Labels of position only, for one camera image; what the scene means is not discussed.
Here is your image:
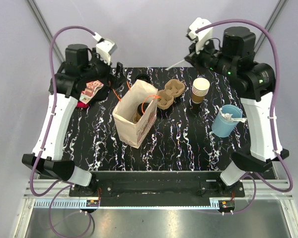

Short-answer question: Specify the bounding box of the paper takeout bag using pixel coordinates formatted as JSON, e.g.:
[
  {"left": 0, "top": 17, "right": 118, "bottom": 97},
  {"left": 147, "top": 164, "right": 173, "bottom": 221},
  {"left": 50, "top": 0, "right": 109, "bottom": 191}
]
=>
[{"left": 112, "top": 80, "right": 158, "bottom": 149}]

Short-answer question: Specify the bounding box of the cardboard cup carrier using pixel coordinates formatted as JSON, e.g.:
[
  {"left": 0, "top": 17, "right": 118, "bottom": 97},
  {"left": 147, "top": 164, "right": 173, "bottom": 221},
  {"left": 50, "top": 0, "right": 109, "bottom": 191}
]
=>
[
  {"left": 132, "top": 112, "right": 139, "bottom": 124},
  {"left": 157, "top": 79, "right": 185, "bottom": 110}
]

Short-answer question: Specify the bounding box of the single paper coffee cup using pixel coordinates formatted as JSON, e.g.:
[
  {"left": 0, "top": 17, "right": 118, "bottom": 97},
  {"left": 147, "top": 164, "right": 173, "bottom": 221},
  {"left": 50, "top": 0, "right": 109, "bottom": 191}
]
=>
[{"left": 137, "top": 110, "right": 144, "bottom": 120}]

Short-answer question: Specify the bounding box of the red cloth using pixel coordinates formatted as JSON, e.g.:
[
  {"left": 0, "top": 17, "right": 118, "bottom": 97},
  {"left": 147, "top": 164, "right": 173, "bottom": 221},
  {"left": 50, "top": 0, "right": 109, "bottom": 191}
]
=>
[{"left": 76, "top": 101, "right": 89, "bottom": 109}]

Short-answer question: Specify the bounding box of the black coffee cup lid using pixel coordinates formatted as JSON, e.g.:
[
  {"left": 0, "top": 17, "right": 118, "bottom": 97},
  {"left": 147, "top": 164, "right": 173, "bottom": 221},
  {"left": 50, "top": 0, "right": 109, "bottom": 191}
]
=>
[{"left": 137, "top": 103, "right": 149, "bottom": 113}]

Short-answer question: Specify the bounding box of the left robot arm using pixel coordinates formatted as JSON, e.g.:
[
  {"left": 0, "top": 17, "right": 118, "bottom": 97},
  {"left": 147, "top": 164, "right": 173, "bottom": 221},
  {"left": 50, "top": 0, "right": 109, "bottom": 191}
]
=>
[{"left": 22, "top": 41, "right": 127, "bottom": 196}]

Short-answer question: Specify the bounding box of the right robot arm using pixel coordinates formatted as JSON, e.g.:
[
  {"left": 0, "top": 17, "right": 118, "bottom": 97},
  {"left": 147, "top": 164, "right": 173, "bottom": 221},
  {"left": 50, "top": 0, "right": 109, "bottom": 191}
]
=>
[{"left": 185, "top": 26, "right": 290, "bottom": 197}]

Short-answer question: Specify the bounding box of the black coffee lid stack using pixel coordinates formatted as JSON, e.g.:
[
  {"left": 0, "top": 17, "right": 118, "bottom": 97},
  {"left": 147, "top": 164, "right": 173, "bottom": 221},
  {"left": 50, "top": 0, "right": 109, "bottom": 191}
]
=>
[{"left": 136, "top": 74, "right": 150, "bottom": 83}]

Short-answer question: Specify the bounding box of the paper cup stack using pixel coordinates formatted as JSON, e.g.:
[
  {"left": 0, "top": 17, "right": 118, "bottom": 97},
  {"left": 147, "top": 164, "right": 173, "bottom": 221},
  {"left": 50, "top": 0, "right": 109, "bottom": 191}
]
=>
[{"left": 191, "top": 78, "right": 210, "bottom": 104}]

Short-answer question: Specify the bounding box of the blue plastic cup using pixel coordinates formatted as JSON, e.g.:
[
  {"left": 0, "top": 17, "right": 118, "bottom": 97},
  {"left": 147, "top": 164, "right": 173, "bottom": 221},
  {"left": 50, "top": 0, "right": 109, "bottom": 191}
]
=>
[{"left": 211, "top": 105, "right": 242, "bottom": 138}]

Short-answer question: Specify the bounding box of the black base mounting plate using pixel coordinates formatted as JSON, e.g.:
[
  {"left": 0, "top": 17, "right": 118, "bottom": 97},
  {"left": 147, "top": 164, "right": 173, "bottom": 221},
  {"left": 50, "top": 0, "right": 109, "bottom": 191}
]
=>
[{"left": 69, "top": 171, "right": 246, "bottom": 209}]

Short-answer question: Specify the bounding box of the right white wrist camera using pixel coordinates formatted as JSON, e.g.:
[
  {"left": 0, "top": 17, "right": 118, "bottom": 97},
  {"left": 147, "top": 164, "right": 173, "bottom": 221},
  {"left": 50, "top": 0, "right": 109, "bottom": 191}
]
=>
[{"left": 187, "top": 17, "right": 213, "bottom": 54}]

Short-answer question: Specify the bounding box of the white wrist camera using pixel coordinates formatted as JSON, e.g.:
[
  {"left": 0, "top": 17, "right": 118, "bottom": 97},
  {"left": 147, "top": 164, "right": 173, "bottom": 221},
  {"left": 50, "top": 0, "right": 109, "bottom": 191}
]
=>
[
  {"left": 93, "top": 32, "right": 117, "bottom": 65},
  {"left": 187, "top": 17, "right": 213, "bottom": 54}
]

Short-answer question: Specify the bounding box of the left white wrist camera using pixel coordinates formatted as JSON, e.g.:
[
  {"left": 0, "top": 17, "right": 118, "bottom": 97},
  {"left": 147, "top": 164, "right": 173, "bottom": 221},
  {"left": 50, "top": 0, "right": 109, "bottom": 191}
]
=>
[{"left": 93, "top": 32, "right": 117, "bottom": 65}]

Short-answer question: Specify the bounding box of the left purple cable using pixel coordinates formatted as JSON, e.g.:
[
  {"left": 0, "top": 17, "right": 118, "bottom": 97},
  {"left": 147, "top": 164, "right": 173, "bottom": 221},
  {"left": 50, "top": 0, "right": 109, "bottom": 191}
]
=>
[{"left": 29, "top": 25, "right": 100, "bottom": 238}]

